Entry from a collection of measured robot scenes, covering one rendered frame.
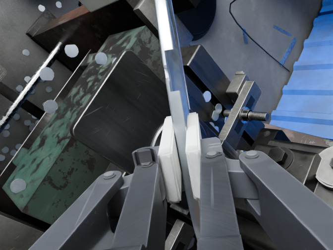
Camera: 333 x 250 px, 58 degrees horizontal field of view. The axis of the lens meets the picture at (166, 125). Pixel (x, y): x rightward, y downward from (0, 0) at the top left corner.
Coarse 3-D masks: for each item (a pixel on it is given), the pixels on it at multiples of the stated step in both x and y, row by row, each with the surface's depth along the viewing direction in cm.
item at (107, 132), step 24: (120, 72) 40; (144, 72) 42; (96, 96) 38; (120, 96) 40; (144, 96) 43; (96, 120) 38; (120, 120) 41; (144, 120) 43; (96, 144) 39; (120, 144) 41; (144, 144) 43; (120, 168) 42
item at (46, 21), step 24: (120, 0) 58; (144, 0) 57; (48, 24) 95; (72, 24) 78; (96, 24) 72; (120, 24) 66; (144, 24) 61; (48, 48) 105; (96, 48) 84; (72, 72) 115; (312, 144) 76
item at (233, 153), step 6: (222, 144) 54; (228, 144) 56; (228, 150) 56; (234, 150) 57; (228, 156) 56; (234, 156) 57; (174, 204) 53; (180, 210) 52; (186, 210) 51; (186, 216) 54
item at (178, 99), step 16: (160, 0) 19; (160, 16) 19; (160, 32) 19; (176, 32) 42; (176, 48) 30; (176, 64) 27; (176, 80) 26; (176, 96) 18; (176, 112) 18; (176, 128) 18; (176, 144) 19; (192, 192) 20; (192, 208) 20
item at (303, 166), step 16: (272, 144) 43; (288, 144) 42; (304, 144) 40; (288, 160) 37; (304, 160) 35; (320, 160) 36; (304, 176) 34; (320, 176) 35; (320, 192) 35; (240, 208) 37; (240, 224) 39; (256, 224) 38; (256, 240) 37
